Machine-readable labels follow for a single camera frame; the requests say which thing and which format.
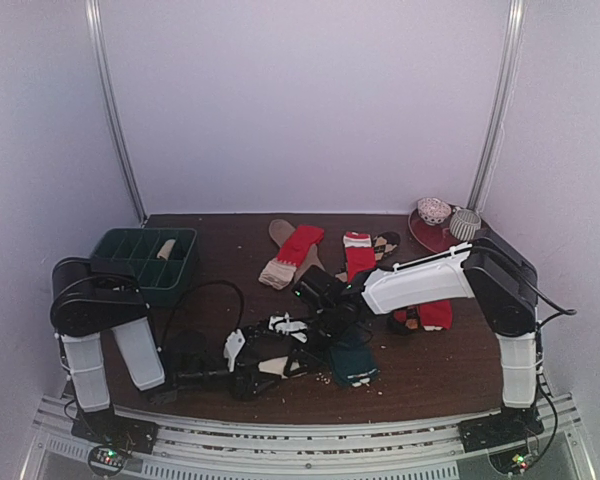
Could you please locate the red sock right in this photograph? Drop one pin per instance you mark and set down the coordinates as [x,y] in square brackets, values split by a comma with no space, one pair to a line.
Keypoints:
[429,317]

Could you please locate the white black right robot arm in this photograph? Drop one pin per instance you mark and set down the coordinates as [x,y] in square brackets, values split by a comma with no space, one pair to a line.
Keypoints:
[486,269]

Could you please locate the aluminium front rail frame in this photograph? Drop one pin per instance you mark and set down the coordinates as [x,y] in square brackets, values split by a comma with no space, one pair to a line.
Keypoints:
[190,448]

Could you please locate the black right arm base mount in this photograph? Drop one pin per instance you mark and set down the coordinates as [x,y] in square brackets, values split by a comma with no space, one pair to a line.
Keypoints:
[508,426]

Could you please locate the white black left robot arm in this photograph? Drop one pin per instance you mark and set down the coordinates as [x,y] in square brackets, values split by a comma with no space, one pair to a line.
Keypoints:
[91,297]

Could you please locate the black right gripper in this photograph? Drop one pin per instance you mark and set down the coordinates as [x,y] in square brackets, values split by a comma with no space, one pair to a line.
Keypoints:
[344,333]

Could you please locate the right aluminium corner post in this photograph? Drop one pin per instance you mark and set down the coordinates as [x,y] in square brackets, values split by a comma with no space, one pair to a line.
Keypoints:
[502,96]

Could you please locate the red sock middle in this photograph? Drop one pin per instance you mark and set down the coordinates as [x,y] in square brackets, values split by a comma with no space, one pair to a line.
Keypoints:
[360,252]

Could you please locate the tan beige sock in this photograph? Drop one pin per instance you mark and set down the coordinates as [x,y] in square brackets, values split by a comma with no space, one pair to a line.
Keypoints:
[279,231]

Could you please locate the left aluminium corner post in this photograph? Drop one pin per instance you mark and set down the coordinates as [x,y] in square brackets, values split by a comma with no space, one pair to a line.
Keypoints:
[112,115]

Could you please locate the striped grey cup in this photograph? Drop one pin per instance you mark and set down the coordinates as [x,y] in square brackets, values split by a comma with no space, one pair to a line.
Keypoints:
[464,224]

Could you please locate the patterned small bowl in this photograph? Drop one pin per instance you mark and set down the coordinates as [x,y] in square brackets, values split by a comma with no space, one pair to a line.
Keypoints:
[433,211]

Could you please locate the dark red round plate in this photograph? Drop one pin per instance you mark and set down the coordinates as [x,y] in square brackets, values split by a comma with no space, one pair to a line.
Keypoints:
[435,238]

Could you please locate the rolled beige sock in tray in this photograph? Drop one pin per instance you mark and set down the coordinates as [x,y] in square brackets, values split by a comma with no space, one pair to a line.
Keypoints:
[165,251]

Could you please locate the green compartment organizer tray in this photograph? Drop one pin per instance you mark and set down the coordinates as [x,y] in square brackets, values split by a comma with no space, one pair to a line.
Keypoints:
[162,282]

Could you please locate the cream brown striped sock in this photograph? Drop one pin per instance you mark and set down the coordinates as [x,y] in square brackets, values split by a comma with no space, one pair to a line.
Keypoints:
[282,367]

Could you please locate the brown argyle sock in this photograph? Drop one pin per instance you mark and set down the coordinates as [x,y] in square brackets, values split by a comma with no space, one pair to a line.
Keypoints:
[387,243]

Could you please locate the dark teal sock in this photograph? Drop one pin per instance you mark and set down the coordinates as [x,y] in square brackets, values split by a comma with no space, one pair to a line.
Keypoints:
[352,362]

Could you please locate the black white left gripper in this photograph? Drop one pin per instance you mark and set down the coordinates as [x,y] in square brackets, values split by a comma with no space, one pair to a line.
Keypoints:
[246,388]

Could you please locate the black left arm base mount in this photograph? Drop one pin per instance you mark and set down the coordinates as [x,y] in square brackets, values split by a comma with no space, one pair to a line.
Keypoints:
[108,428]

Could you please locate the aluminium corner post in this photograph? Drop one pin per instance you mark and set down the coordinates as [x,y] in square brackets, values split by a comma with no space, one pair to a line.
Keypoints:
[502,96]
[112,115]

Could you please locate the red cream sock left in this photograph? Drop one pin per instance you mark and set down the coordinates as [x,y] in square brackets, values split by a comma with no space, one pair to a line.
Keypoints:
[279,271]

